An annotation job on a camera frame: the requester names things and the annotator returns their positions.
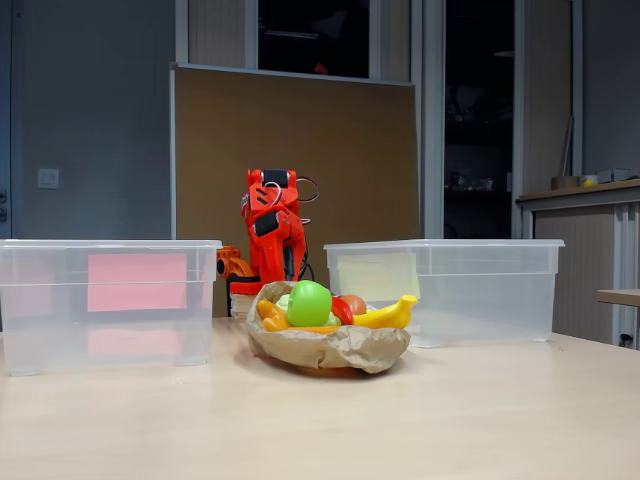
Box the light green toy grapes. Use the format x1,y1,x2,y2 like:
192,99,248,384
273,293,343,328

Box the green toy apple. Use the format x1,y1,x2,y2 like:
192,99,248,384
286,280,334,329

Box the red toy chili pepper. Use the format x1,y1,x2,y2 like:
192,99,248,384
330,296,354,325

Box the brown toy donut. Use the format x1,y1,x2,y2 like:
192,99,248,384
339,294,368,316

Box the yellow toy banana bunch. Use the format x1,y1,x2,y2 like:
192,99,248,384
352,294,419,331

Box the yellow-green paper label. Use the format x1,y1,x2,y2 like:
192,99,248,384
337,252,421,303

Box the pink paper label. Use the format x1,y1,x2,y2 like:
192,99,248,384
87,253,189,314

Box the clear plastic bin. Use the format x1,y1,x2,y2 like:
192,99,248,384
0,238,224,377
323,238,566,350

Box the orange toy croissant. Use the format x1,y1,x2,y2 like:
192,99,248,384
256,298,291,333

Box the wooden base block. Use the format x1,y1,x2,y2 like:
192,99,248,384
229,293,259,317

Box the crumpled brown paper bag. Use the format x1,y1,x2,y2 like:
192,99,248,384
245,280,412,375

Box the brown cork pin board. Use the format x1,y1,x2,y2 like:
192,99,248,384
169,62,420,318

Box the dark window pane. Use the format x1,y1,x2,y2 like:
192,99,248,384
257,0,371,80

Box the dark glass door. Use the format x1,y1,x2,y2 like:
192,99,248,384
443,0,516,240

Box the grey roller shutter cabinet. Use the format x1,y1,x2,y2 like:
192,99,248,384
515,178,640,346

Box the wooden side table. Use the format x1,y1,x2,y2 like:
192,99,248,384
595,288,640,307

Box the orange clamp with ring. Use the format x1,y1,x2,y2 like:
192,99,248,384
216,244,256,281

